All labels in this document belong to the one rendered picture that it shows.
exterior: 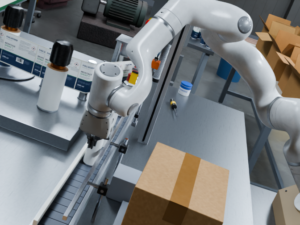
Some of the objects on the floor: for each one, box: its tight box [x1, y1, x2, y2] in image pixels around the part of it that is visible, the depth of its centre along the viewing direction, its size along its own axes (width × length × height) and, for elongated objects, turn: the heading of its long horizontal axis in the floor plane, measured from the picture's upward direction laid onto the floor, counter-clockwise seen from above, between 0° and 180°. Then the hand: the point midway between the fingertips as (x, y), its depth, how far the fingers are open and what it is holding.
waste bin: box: [217, 57, 241, 83], centre depth 660 cm, size 49×44×57 cm
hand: (92, 141), depth 158 cm, fingers closed
